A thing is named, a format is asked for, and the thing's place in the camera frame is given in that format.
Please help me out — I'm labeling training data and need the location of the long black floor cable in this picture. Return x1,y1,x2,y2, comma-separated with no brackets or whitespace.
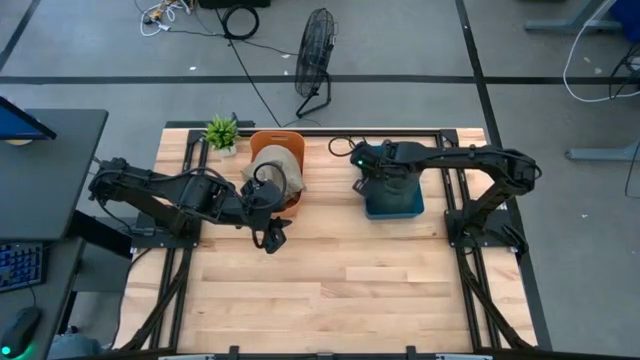
214,8,284,129

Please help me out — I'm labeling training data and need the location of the black diagonal gantry strut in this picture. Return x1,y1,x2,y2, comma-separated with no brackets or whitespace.
457,247,539,351
117,247,196,351

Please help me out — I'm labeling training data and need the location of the white cable bundle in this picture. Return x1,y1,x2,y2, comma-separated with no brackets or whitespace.
138,0,187,38

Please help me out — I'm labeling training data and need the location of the grey-blue bag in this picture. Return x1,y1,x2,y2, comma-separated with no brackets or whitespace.
47,332,105,360

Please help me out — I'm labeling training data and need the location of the black desk support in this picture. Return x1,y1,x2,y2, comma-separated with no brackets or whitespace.
67,209,134,259

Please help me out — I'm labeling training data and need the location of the long white floor cable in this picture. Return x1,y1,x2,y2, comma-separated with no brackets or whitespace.
562,0,640,104

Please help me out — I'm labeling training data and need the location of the orange plastic basket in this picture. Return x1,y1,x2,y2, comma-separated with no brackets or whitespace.
241,130,307,220

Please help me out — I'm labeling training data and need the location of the coiled black cable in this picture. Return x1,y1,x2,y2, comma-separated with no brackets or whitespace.
220,3,261,41

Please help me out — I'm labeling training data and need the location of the grey desk foot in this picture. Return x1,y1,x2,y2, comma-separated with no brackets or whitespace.
564,141,640,162
523,0,624,34

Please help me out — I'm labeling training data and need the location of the tan cloth cap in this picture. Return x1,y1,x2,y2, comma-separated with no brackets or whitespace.
240,144,306,201
285,174,307,204

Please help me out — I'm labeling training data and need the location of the monitor with blue screen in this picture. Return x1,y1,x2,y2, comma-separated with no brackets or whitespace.
0,95,58,142

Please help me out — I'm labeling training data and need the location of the black floor fan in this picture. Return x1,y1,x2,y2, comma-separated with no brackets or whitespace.
293,6,337,120

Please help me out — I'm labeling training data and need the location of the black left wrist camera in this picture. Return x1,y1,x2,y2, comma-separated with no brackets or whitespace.
260,219,290,255

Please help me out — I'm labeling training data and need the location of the black metal table frame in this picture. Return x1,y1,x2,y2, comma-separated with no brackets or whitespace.
114,127,551,360

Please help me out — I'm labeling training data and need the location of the black computer keyboard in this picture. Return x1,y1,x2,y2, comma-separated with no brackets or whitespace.
0,242,48,294

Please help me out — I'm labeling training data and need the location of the blue container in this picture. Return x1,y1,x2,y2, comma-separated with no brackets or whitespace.
609,0,640,42

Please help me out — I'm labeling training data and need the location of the black looped floor cable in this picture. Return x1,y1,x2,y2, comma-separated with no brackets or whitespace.
607,42,640,101

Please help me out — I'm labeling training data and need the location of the black office desk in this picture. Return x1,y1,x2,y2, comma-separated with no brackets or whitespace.
0,108,110,243

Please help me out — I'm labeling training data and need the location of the black computer mouse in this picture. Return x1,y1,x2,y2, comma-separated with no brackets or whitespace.
0,305,43,359

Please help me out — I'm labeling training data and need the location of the blue plastic bin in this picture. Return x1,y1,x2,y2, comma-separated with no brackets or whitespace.
363,141,426,221

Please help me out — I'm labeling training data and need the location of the green plant in white pot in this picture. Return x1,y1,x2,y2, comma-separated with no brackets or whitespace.
202,113,240,157

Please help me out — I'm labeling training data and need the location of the black box on floor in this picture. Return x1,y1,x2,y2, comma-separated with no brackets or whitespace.
197,0,272,10

